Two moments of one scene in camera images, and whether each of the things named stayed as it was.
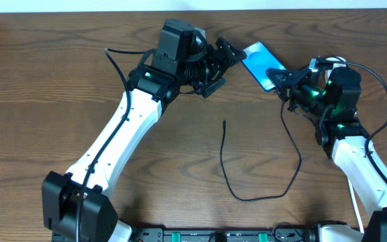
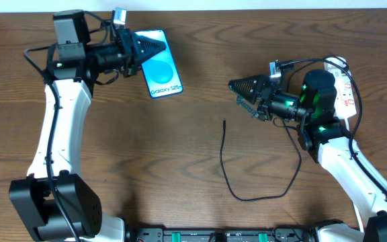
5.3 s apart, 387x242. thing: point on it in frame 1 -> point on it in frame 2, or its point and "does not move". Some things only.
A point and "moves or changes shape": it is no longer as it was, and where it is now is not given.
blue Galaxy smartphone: (259, 60) moves or changes shape
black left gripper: (211, 67) -> (130, 52)
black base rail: (224, 234) does not move
